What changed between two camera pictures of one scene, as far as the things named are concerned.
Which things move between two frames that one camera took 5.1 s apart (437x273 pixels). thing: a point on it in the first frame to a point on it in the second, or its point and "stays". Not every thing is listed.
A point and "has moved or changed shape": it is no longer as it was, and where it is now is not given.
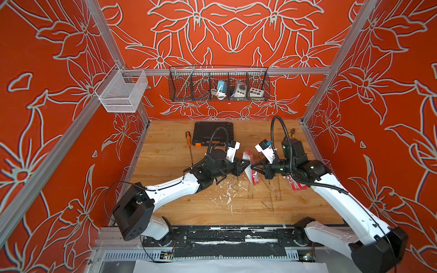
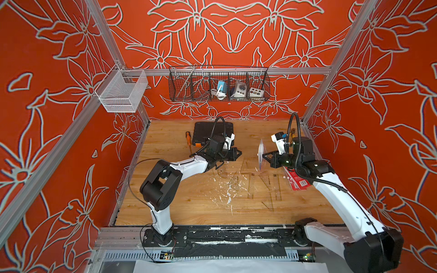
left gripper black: x=239 y=161 to x=233 y=157
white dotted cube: x=255 y=92 stays
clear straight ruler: x=277 y=190 stays
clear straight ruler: x=250 y=191 stays
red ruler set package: x=296 y=186 stays
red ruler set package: x=252 y=174 has moved or changed shape
